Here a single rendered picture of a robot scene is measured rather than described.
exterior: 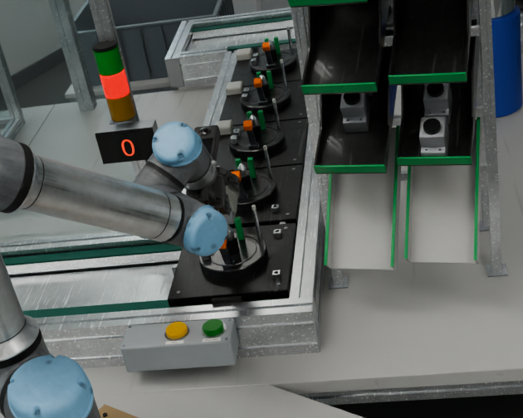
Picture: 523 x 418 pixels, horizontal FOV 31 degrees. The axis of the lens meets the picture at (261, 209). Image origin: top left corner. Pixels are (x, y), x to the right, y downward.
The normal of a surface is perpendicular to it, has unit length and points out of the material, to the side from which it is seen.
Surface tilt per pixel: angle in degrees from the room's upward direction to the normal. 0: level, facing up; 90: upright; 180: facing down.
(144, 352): 90
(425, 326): 0
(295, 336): 90
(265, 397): 0
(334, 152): 25
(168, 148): 41
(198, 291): 0
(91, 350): 90
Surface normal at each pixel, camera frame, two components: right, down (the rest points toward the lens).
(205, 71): -0.09, 0.53
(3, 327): 0.60, 0.31
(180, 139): -0.18, -0.29
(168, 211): 0.72, -0.12
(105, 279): -0.16, -0.85
